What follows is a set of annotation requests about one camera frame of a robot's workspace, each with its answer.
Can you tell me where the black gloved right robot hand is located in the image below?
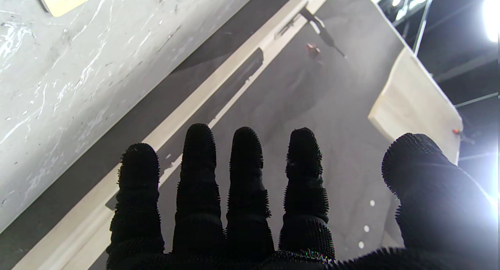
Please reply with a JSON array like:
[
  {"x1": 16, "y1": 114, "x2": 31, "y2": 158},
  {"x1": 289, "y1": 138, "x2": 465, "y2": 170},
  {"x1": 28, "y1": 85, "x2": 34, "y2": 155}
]
[{"x1": 106, "y1": 123, "x2": 500, "y2": 270}]

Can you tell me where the yellow wooden shape puzzle board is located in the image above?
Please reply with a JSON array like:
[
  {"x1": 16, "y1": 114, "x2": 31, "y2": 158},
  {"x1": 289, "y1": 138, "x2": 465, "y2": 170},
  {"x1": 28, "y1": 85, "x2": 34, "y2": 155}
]
[{"x1": 33, "y1": 0, "x2": 110, "y2": 17}]

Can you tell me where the pale wooden side panel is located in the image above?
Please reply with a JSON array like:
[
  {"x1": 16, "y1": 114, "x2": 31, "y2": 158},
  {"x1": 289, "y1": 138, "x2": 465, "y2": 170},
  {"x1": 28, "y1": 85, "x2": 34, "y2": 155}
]
[{"x1": 368, "y1": 47, "x2": 463, "y2": 165}]

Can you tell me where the dark wine bottle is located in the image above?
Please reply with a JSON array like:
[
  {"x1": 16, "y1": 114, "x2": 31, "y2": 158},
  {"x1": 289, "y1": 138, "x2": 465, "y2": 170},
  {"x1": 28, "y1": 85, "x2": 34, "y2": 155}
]
[{"x1": 300, "y1": 6, "x2": 346, "y2": 59}]

